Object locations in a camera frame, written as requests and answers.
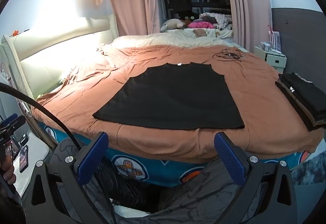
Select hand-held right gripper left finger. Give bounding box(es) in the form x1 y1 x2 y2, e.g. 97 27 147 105
31 131 110 224

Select striped gift bag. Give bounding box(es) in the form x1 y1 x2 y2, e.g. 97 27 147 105
267 25 281 49

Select person's left forearm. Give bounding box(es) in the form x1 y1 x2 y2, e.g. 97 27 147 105
0 182 26 224

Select black t-shirt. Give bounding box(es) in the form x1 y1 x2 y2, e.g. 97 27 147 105
92 62 245 130

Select black plush toy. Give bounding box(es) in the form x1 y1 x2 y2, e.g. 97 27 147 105
178 11 199 22

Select brown blanket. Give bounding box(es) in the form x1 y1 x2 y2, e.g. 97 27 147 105
31 44 324 163

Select white rack with pink handle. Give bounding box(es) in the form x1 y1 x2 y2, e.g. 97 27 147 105
253 45 288 73

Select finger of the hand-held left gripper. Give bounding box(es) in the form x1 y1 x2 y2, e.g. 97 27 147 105
0 115 26 130

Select white side table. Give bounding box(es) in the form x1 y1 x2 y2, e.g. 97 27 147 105
10 132 50 199

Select tangled thin black cables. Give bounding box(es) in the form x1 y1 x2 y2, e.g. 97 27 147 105
212 48 246 62

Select stack of folded dark clothes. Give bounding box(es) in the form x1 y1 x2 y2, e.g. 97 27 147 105
275 72 326 132

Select cream padded headboard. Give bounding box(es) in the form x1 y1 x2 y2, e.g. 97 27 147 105
1 14 119 100

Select cream plush toy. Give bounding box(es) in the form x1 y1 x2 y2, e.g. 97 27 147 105
160 19 185 33

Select pile of loose clothes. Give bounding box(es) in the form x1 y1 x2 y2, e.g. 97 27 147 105
199 12 234 30

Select person's left hand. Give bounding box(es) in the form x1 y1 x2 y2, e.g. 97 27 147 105
0 155 16 186

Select blue printed bed sheet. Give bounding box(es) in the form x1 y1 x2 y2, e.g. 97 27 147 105
36 120 314 187

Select person's grey patterned pants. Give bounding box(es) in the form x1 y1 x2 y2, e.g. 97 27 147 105
50 137 289 224

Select pink cloth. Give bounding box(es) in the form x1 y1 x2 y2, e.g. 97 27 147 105
188 21 215 29

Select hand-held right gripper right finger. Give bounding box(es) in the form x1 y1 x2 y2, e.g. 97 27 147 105
213 131 296 224

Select smartphone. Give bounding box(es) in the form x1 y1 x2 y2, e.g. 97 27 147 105
19 145 29 174

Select black cable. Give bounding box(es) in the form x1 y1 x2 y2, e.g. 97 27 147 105
0 83 118 224

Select cream bed sheet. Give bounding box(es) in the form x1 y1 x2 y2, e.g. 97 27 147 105
111 33 248 52

